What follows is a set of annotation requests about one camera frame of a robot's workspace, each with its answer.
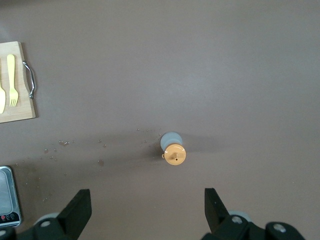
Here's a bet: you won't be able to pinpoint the bamboo cutting board with handle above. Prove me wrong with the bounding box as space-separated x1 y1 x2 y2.
0 41 37 124

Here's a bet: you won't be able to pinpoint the yellow plastic fork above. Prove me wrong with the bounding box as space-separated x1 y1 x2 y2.
6 54 19 108

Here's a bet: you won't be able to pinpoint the steel digital kitchen scale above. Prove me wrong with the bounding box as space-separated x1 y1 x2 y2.
0 165 22 228

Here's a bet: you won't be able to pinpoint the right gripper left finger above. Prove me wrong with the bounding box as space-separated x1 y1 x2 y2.
0 189 92 240

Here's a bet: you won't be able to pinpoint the brown table mat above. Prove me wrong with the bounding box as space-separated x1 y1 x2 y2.
0 0 320 240

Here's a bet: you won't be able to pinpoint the squeeze bottle with orange cap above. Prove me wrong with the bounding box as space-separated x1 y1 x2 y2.
159 131 187 166

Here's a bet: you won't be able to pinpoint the yellow plastic knife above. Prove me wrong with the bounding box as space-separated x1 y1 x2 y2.
0 57 7 115

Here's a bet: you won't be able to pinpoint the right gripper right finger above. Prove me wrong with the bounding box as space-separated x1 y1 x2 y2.
201 187 307 240

